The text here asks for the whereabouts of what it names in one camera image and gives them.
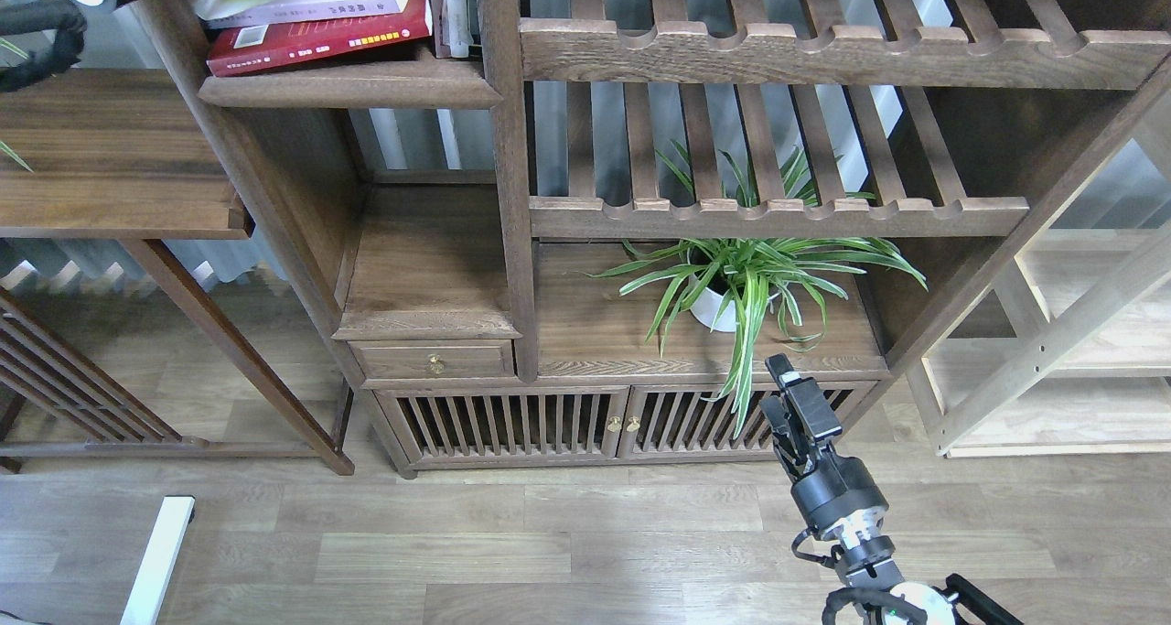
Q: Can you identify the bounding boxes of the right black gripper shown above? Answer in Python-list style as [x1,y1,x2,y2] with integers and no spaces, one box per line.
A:
[760,353,889,542]

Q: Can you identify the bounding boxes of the white purple book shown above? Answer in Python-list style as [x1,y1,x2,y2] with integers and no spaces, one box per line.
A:
[206,0,408,29]

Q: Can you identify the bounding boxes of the red cover book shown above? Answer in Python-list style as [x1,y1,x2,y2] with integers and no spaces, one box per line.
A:
[206,0,432,76]

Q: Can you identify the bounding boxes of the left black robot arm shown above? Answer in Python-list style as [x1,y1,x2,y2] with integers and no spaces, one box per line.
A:
[1,0,135,92]

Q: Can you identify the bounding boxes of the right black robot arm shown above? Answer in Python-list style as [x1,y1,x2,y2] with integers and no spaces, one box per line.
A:
[760,353,1020,624]

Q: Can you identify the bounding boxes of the light wooden shelf rack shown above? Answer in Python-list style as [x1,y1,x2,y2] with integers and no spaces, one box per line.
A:
[906,85,1171,459]

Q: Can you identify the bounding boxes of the white plant pot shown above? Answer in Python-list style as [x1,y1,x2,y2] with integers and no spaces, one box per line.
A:
[689,275,737,334]

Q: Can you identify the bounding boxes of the green spider plant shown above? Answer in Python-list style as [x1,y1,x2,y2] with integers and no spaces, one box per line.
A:
[590,140,927,438]

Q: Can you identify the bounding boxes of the dark wooden bookshelf cabinet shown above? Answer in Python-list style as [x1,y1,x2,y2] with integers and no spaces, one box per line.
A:
[133,0,1167,476]

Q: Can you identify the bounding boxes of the brass drawer knob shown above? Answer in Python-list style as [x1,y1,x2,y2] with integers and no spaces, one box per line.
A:
[427,353,446,375]

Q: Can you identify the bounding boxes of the dark green upright book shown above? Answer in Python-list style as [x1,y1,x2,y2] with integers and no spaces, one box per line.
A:
[466,0,484,59]

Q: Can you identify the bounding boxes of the white upright book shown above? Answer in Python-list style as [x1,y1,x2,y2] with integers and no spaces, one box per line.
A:
[444,0,472,59]

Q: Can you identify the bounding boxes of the dark brown upright book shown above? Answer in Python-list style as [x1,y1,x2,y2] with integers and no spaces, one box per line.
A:
[427,0,451,59]

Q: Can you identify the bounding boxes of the white bar on floor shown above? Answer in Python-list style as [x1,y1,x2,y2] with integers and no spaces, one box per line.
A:
[119,494,196,624]

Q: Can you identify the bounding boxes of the green leaves at left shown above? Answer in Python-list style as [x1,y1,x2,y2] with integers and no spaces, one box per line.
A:
[0,37,34,172]

